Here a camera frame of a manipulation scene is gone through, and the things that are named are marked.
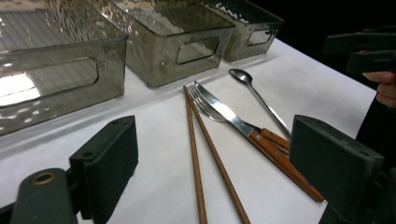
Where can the long metal spoon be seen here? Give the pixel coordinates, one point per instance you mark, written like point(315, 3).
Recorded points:
point(241, 75)

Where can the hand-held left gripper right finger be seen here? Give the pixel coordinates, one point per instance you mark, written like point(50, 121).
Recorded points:
point(333, 161)

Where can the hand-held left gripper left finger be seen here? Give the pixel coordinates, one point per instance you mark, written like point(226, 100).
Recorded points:
point(106, 161)

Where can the brown wooden chopstick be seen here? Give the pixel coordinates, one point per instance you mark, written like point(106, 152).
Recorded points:
point(218, 162)
point(196, 168)

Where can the clear smoky plastic bin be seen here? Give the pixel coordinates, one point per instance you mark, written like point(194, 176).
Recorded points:
point(238, 48)
point(155, 63)
point(62, 96)

